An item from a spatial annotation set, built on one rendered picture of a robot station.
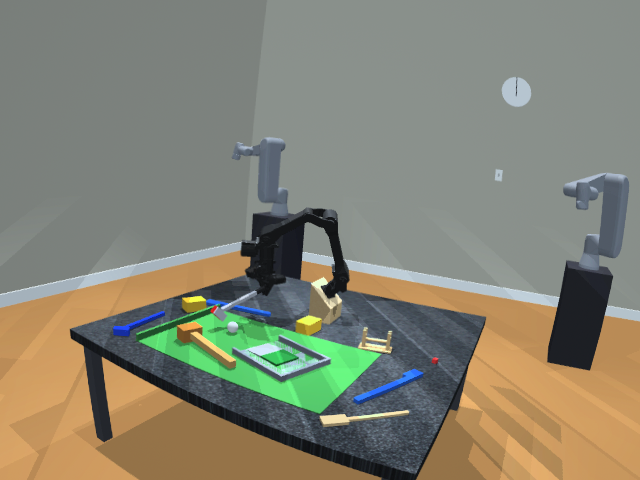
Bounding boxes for green rectangular mat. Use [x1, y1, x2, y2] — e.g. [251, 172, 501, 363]
[139, 311, 381, 414]

